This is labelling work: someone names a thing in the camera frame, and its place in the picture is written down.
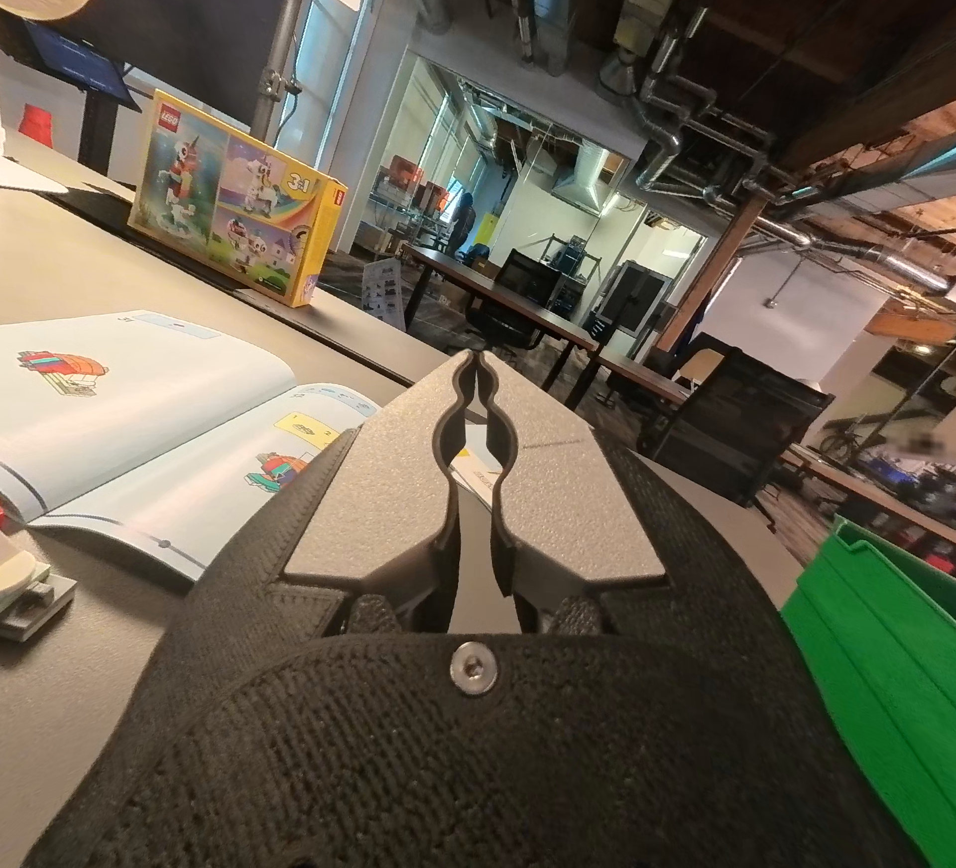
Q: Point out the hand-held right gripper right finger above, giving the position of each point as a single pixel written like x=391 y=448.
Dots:
x=590 y=502

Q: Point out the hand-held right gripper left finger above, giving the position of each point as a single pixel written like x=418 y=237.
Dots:
x=373 y=494

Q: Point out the green plastic bin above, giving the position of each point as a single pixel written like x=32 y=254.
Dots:
x=881 y=659

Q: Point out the yellow toy brick set box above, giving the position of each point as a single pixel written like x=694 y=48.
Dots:
x=224 y=196

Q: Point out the dark screen on stand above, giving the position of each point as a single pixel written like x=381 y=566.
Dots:
x=75 y=57

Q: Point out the closed white instruction booklet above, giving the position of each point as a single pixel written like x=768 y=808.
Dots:
x=474 y=476

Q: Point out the short wooden table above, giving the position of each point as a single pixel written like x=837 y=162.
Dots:
x=642 y=379

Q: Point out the small red container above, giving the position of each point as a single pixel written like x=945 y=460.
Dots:
x=35 y=121

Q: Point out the large black panel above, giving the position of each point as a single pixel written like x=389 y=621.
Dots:
x=202 y=31

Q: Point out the large black mesh chair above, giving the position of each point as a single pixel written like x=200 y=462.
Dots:
x=739 y=420

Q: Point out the tan chair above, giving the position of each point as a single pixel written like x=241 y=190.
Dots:
x=702 y=364

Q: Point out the white picture sign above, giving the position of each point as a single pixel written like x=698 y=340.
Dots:
x=387 y=289

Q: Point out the black cabinet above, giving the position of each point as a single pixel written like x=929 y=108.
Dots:
x=638 y=296

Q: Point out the long wooden table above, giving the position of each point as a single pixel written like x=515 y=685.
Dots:
x=508 y=300

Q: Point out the black office chair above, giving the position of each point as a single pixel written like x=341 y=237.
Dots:
x=523 y=285

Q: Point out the grey metal pole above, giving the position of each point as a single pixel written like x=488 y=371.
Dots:
x=276 y=61

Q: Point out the open instruction booklet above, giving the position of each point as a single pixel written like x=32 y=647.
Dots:
x=112 y=420

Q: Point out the cluttered workbench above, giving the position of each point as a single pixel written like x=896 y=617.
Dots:
x=866 y=491

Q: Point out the metal vent hood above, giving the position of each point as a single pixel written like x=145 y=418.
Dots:
x=590 y=181

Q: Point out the white round studded plate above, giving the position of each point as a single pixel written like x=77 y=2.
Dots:
x=37 y=606

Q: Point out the wooden support post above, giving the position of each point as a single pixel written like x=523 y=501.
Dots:
x=709 y=270

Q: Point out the silver spiral air duct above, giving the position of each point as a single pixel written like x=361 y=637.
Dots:
x=896 y=263

